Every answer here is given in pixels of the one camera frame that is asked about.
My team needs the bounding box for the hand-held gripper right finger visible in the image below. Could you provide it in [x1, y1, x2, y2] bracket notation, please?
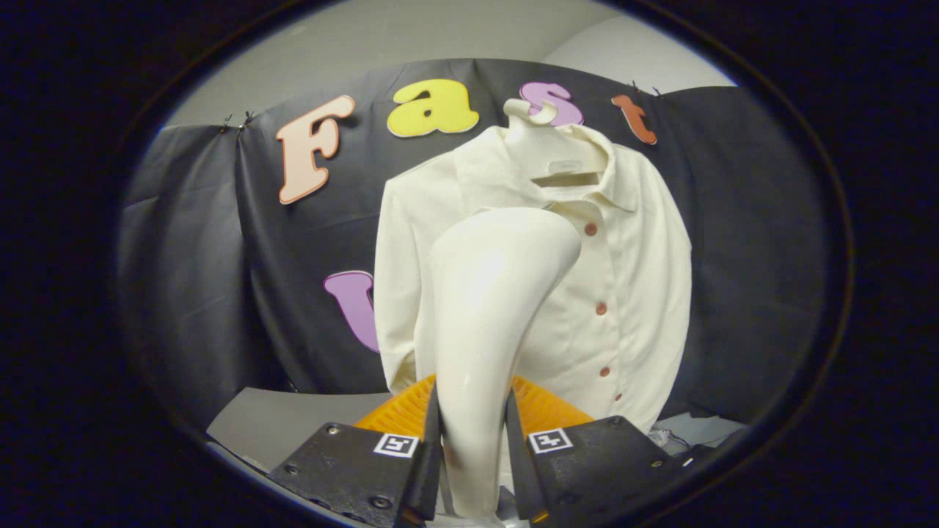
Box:
[505, 375, 694, 525]

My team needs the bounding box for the black backdrop cloth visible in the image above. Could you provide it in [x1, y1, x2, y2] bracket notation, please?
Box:
[117, 59, 833, 433]

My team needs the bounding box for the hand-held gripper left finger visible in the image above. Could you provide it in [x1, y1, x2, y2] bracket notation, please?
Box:
[268, 374, 445, 528]

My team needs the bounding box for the white garment steamer head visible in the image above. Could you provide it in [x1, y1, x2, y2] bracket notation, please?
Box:
[429, 208, 582, 518]

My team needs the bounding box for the cream button-up shirt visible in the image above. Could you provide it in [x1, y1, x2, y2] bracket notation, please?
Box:
[374, 123, 693, 433]

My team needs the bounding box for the grey and white cabinet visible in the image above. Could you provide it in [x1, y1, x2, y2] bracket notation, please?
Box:
[207, 387, 393, 474]

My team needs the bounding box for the white clothes hanger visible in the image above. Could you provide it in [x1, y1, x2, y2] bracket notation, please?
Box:
[503, 98, 610, 188]

